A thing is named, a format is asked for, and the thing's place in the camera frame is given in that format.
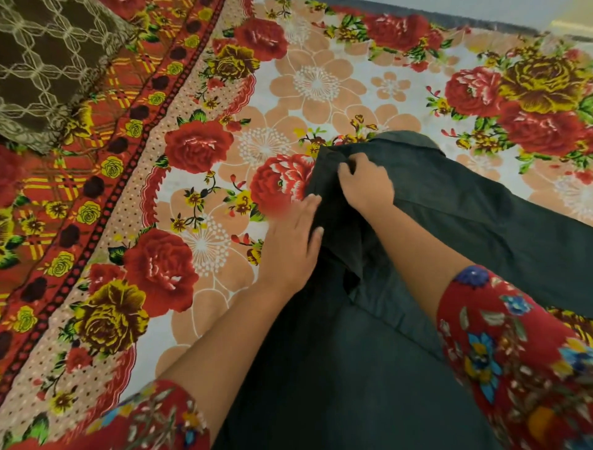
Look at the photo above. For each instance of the person's right forearm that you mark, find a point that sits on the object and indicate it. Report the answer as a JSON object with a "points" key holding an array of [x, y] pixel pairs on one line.
{"points": [[417, 264]]}

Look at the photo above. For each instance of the brown patterned pillow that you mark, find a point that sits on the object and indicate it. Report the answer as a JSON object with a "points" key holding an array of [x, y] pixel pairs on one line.
{"points": [[46, 69]]}

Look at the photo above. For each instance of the red floral dress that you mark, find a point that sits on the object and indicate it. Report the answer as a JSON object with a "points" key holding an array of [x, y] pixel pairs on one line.
{"points": [[509, 347]]}

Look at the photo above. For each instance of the black shirt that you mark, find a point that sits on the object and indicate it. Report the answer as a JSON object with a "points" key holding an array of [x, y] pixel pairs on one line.
{"points": [[370, 371]]}

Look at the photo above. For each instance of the person's right hand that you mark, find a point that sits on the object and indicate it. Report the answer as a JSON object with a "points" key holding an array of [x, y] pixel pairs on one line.
{"points": [[366, 190]]}

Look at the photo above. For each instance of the person's left hand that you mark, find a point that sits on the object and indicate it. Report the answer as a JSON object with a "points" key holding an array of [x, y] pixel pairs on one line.
{"points": [[287, 250]]}

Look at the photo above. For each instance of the cream door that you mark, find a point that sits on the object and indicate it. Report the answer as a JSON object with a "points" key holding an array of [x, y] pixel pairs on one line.
{"points": [[574, 28]]}

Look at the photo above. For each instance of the bed with floral sheet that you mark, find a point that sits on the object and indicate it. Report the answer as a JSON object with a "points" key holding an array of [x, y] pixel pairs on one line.
{"points": [[185, 278]]}

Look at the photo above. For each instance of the person's left forearm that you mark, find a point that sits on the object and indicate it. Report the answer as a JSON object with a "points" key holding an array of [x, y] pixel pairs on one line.
{"points": [[222, 352]]}

